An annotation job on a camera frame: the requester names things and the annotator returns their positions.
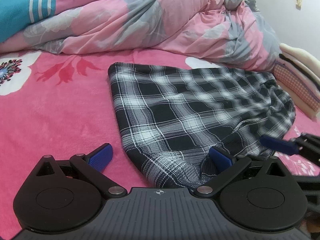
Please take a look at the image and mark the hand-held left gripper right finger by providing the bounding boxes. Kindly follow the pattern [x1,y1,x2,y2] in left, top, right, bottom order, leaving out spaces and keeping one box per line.
[194,146,285,197]

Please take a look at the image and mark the pink checked folded garment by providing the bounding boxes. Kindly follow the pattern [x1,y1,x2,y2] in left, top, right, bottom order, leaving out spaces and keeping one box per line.
[274,62,320,110]

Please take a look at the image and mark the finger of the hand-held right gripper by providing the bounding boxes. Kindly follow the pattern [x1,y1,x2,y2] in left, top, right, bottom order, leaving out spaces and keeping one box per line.
[260,132,320,160]

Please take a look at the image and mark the blue striped plush cushion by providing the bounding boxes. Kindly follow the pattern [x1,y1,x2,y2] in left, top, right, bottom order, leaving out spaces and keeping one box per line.
[0,0,59,43]

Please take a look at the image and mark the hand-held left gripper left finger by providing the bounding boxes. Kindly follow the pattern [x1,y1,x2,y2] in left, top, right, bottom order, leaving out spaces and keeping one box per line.
[35,143,127,197]

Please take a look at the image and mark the beige folded cloth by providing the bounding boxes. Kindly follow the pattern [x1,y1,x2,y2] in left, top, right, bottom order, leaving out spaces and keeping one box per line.
[295,97,320,120]

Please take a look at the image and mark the pink floral bed sheet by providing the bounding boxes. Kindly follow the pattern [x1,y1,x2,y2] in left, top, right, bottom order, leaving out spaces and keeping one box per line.
[0,47,320,190]

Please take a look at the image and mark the black white plaid pants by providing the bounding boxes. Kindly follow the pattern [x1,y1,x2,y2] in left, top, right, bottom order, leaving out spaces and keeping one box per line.
[107,62,297,188]

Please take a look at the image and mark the pink grey floral duvet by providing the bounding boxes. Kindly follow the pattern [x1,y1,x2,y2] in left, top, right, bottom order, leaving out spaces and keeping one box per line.
[0,0,280,72]

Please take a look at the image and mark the black folded garment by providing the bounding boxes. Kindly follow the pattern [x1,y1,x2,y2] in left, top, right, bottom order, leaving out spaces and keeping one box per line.
[279,54,320,85]

